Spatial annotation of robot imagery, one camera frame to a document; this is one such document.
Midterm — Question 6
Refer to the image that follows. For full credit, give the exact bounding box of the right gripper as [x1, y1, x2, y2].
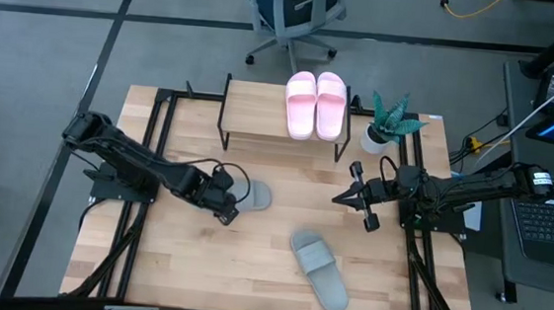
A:
[329, 159, 399, 234]

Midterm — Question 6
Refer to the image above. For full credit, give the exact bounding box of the grey foam slide sandal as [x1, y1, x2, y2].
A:
[230, 177, 275, 215]
[283, 227, 355, 310]

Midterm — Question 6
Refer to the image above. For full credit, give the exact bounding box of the pink foam slide sandal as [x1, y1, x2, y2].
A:
[281, 70, 320, 142]
[311, 70, 350, 143]

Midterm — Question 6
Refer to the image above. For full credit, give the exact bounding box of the green plant in white pot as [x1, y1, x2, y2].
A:
[358, 89, 431, 160]

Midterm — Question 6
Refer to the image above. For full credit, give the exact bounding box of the yellow plug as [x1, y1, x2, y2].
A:
[463, 134, 484, 153]

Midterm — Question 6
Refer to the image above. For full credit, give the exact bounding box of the grey office chair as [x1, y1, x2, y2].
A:
[236, 0, 349, 75]

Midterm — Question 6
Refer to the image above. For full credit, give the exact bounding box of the black laptop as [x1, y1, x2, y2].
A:
[505, 196, 554, 271]

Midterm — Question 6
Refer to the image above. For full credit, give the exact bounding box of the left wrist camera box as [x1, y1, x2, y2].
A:
[211, 166, 236, 192]

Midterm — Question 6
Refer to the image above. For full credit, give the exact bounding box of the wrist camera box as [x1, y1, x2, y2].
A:
[211, 166, 236, 192]
[395, 163, 425, 193]

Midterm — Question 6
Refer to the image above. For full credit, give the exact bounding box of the black camera cable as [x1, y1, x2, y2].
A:
[159, 154, 254, 204]
[377, 154, 402, 184]

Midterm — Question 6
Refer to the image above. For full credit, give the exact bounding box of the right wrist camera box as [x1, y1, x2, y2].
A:
[395, 163, 425, 193]

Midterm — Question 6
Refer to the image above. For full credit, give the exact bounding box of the wooden shelf with black frame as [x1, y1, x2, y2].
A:
[213, 72, 356, 165]

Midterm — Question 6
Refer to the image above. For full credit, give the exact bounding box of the black aluminium rig frame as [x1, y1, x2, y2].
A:
[59, 79, 493, 310]

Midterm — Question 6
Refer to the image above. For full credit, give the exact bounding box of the white cable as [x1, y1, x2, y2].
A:
[473, 51, 554, 171]

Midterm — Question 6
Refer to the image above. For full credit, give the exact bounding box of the yellow cable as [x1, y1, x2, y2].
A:
[435, 0, 509, 23]

